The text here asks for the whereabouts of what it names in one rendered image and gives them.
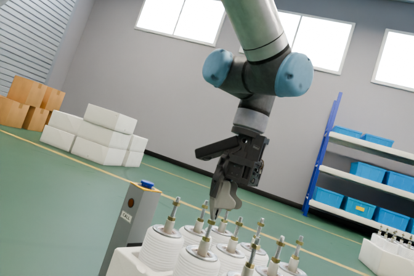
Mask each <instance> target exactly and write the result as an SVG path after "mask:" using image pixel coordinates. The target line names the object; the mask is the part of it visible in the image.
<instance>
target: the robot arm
mask: <svg viewBox="0 0 414 276"><path fill-rule="evenodd" d="M7 1H8V0H0V7H1V6H2V5H4V4H5V3H6V2H7ZM221 3H222V5H223V7H224V9H225V11H226V14H227V16H228V18H229V20H230V22H231V24H232V27H233V29H234V32H235V34H236V35H237V38H238V40H239V42H240V45H241V47H242V49H243V51H244V53H245V55H242V56H236V55H233V54H232V53H231V52H230V51H226V50H225V49H216V50H214V51H212V52H211V53H210V54H209V56H207V58H206V60H205V62H204V65H203V69H202V74H203V78H204V79H205V81H207V82H208V83H210V84H212V85H213V86H214V87H215V88H219V89H221V90H223V91H225V92H227V93H229V94H231V95H233V96H235V97H237V98H239V99H240V102H239V104H238V108H237V112H236V114H235V118H234V120H233V125H234V126H232V130H231V132H232V133H235V134H238V136H233V137H229V138H227V139H224V140H220V141H218V142H215V143H212V144H209V145H205V146H202V147H200V148H196V149H195V157H196V158H197V159H199V160H203V161H209V160H211V159H213V158H217V157H220V159H219V161H218V163H217V167H216V170H215V172H214V175H213V178H212V181H211V188H210V193H209V195H210V197H209V212H210V217H211V219H212V220H214V217H215V215H216V217H215V219H217V217H218V216H219V215H220V213H221V211H222V209H229V210H232V209H240V208H241V207H242V201H241V199H239V198H238V197H237V189H238V185H237V183H238V184H241V185H242V184H243V185H246V186H250V187H255V186H258V184H259V180H260V178H261V174H262V170H263V168H264V161H263V160H262V155H263V153H264V149H265V146H266V145H268V144H269V141H270V139H268V138H267V137H266V136H262V135H261V134H263V133H264V131H265V129H266V126H267V122H268V120H269V116H270V113H271V110H272V106H273V104H274V100H275V97H276V96H278V97H299V96H301V95H303V94H305V93H306V92H307V90H308V89H309V88H310V86H311V84H312V81H313V77H314V68H313V64H312V61H311V59H310V58H309V57H308V56H307V55H306V54H304V53H299V52H292V50H291V47H290V44H289V42H288V39H287V37H286V34H285V30H284V28H283V25H282V22H281V20H280V17H279V14H278V12H277V8H276V6H275V3H274V0H221ZM246 141H247V142H246ZM261 160H262V161H263V163H262V162H261Z"/></svg>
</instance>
